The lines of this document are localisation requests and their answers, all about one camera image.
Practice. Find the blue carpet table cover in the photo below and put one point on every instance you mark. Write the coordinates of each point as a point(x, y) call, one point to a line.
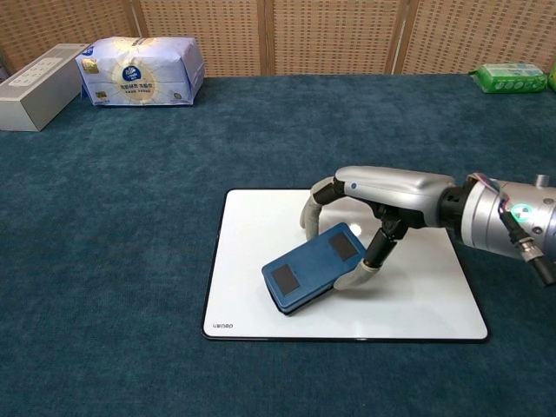
point(130, 217)

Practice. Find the green wet wipes pack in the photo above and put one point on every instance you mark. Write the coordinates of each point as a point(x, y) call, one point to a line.
point(510, 80)

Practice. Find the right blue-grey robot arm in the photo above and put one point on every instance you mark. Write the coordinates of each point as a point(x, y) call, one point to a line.
point(482, 217)

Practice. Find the blue board eraser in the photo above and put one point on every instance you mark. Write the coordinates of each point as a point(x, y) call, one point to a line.
point(313, 265)

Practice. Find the white board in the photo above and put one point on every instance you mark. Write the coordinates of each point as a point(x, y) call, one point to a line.
point(391, 304)

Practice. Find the wooden woven folding screen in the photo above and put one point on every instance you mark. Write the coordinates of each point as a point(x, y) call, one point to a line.
point(326, 35)

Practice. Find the green open tissue pack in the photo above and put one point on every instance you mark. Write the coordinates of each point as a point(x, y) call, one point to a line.
point(552, 78)

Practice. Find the white purple tissue pack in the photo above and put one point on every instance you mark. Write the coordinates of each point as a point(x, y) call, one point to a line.
point(139, 74)

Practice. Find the long grey power strip box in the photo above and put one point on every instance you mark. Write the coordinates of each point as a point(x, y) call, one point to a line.
point(35, 95)

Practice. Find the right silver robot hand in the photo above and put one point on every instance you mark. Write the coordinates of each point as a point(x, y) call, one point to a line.
point(391, 187)

